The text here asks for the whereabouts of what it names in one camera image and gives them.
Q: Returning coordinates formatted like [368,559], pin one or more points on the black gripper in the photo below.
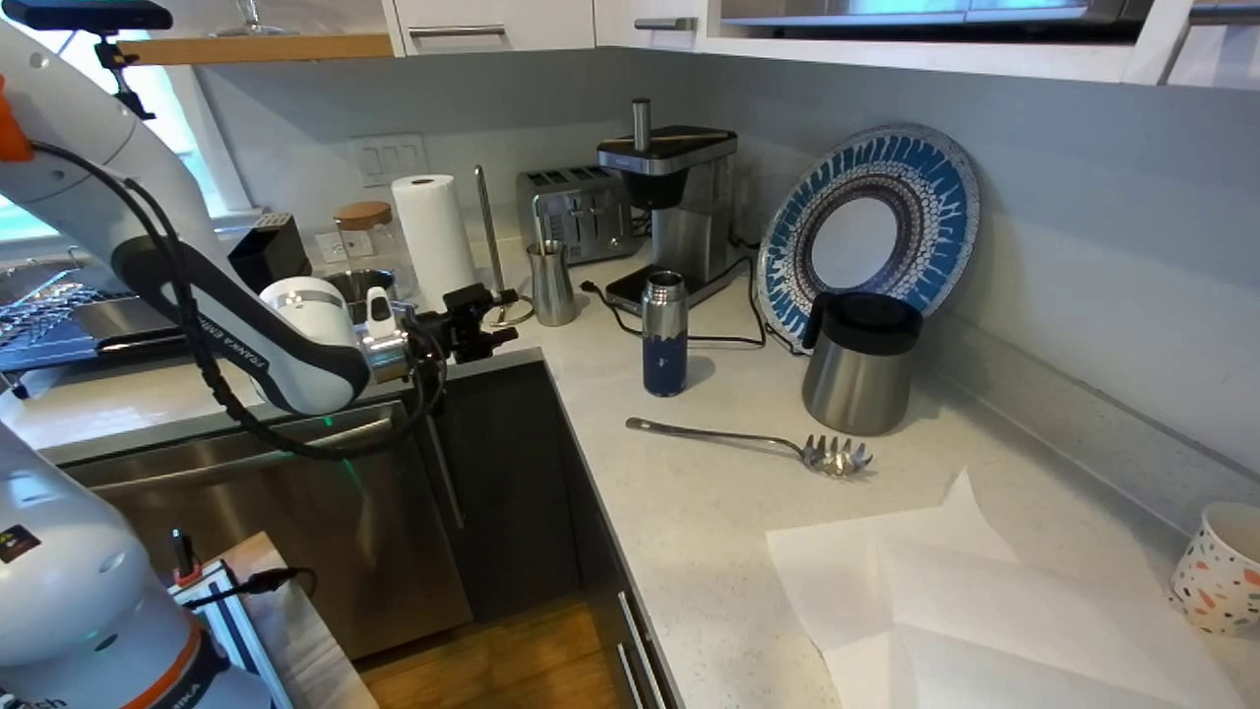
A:
[455,332]

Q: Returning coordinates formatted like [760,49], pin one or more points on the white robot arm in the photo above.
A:
[87,622]

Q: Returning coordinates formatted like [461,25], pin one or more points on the white paper towel roll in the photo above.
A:
[434,232]

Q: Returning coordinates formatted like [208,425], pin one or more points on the small steel milk pitcher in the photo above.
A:
[553,293]

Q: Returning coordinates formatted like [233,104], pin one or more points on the glass jar wooden lid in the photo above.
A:
[372,240]

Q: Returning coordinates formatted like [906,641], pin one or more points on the silver toaster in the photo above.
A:
[579,206]

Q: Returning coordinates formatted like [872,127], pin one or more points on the blue steel travel mug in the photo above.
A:
[665,332]

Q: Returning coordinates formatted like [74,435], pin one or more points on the black lower kitchen cabinets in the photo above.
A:
[529,524]

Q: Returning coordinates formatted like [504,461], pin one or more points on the stainless steel dishwasher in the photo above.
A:
[368,530]

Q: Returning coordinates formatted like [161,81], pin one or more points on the silver drip coffee maker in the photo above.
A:
[682,179]

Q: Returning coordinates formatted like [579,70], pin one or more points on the steel pasta spoon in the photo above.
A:
[817,449]

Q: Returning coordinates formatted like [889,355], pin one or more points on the steel canister black lid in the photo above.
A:
[861,361]

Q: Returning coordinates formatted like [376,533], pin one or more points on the blue patterned decorative plate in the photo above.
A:
[893,211]

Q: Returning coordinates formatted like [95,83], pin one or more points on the white parchment paper sheet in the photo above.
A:
[934,609]

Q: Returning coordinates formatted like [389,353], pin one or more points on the white upper cabinets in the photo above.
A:
[1081,41]

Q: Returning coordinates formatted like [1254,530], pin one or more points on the polka dot paper cup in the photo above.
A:
[1220,572]

